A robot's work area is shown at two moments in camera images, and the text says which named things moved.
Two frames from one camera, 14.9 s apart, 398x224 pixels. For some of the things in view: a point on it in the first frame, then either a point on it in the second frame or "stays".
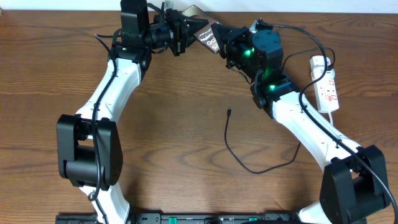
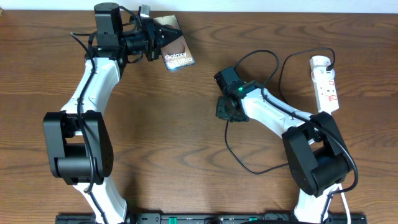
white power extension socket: x=325 y=87 stays
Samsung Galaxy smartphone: x=206 y=35 → x=176 y=53
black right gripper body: x=238 y=56 → x=223 y=111
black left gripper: x=179 y=32 → x=150 y=38
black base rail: x=206 y=218 stays
